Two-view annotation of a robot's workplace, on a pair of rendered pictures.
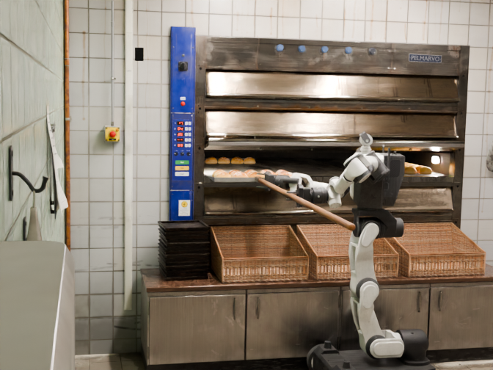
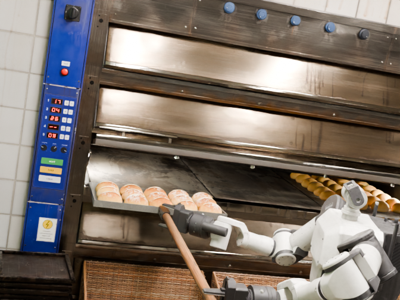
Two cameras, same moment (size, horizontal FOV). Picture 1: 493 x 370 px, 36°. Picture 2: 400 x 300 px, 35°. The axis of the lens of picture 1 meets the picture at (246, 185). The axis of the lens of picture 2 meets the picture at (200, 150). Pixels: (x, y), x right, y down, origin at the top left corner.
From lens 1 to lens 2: 235 cm
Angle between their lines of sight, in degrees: 4
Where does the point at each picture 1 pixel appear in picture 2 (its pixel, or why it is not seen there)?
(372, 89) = (353, 90)
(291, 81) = (238, 61)
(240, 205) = (133, 233)
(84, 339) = not seen: outside the picture
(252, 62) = (183, 22)
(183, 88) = (68, 47)
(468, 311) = not seen: outside the picture
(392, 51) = (391, 38)
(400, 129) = (382, 153)
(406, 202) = not seen: hidden behind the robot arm
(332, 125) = (287, 135)
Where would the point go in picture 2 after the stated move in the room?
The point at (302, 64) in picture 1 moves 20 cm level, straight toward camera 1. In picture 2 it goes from (259, 37) to (261, 37)
